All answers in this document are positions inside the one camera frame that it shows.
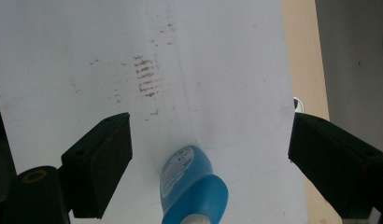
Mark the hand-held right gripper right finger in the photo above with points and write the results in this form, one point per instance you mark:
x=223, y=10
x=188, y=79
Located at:
x=333, y=155

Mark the small round white object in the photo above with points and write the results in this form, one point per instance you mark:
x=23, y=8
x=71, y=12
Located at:
x=298, y=105

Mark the white paper sheet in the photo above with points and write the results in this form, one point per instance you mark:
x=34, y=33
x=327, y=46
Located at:
x=211, y=62

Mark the blue plastic bottle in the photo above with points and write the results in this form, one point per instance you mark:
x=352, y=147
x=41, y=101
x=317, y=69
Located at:
x=192, y=189

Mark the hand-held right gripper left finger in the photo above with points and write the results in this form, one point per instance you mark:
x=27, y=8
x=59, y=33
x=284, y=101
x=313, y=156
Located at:
x=96, y=161

